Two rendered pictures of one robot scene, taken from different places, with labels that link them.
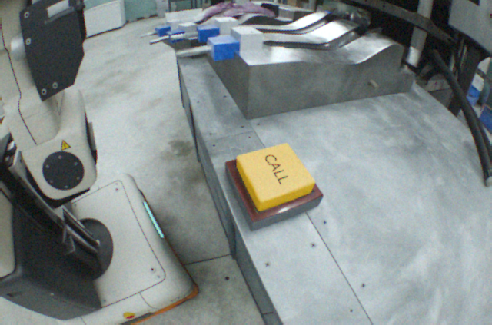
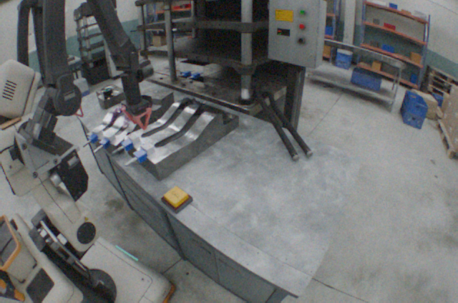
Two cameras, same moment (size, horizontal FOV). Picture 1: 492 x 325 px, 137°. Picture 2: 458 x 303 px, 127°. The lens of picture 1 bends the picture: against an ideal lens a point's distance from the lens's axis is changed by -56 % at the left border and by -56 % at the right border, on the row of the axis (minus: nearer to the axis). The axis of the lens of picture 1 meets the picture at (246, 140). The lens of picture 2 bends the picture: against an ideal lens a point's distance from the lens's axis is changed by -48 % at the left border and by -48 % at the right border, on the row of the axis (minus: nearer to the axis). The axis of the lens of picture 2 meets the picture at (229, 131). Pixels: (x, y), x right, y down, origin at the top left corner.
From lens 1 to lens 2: 0.52 m
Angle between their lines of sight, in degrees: 24
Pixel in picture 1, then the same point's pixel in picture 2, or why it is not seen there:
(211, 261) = (172, 268)
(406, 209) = (228, 191)
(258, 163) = (170, 195)
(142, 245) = (129, 268)
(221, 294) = (189, 284)
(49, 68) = (76, 187)
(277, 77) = (164, 162)
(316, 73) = (179, 153)
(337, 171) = (197, 188)
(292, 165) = (179, 192)
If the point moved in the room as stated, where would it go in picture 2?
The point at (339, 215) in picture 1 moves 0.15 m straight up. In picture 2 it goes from (200, 201) to (195, 169)
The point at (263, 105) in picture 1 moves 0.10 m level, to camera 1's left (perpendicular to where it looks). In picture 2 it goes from (164, 173) to (139, 181)
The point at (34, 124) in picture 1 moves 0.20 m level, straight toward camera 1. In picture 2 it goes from (71, 213) to (116, 222)
